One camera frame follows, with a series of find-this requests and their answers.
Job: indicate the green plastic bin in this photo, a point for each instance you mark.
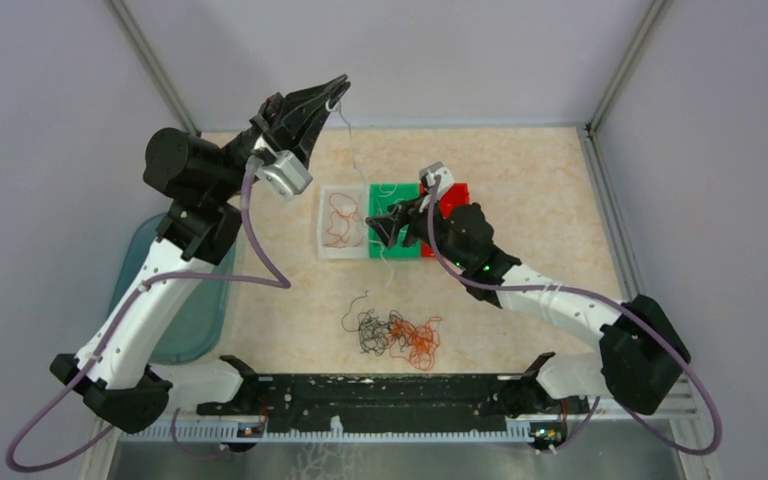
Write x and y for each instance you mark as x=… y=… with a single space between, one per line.
x=380 y=196

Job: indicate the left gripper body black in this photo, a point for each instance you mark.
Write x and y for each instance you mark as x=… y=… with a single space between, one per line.
x=271 y=129

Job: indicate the red plastic bin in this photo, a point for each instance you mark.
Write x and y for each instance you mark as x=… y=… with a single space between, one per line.
x=456 y=196

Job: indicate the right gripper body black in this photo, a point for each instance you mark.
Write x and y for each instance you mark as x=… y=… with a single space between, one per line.
x=419 y=225

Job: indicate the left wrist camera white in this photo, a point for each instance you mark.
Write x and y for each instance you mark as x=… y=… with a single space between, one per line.
x=286 y=175

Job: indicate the white slotted cable duct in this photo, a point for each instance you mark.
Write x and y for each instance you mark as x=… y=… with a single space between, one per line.
x=193 y=429

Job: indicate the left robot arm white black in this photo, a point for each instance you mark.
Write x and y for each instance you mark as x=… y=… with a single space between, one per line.
x=210 y=188

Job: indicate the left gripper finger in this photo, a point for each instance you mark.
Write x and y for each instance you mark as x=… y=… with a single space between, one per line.
x=308 y=134
x=300 y=106

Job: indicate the teal plastic container lid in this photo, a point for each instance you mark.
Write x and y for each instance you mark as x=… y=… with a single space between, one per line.
x=197 y=327

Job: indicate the aluminium frame post left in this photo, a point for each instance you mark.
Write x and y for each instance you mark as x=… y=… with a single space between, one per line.
x=151 y=63

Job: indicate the aluminium frame post right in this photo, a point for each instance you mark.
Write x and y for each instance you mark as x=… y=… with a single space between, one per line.
x=631 y=58

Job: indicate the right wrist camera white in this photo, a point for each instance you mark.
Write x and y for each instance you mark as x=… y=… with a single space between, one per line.
x=437 y=176

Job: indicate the aluminium frame post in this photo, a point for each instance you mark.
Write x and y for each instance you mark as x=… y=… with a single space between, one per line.
x=631 y=58
x=151 y=63

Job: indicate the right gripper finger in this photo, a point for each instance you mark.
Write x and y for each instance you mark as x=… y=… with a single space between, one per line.
x=386 y=230
x=396 y=212

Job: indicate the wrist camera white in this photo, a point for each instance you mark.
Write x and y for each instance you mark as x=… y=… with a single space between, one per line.
x=286 y=175
x=437 y=176

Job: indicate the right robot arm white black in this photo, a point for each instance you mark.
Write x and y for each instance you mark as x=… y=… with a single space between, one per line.
x=636 y=354

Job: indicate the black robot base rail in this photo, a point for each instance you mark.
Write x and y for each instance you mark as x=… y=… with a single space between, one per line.
x=391 y=403

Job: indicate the white plastic bin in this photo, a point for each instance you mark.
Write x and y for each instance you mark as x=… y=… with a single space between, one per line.
x=341 y=232

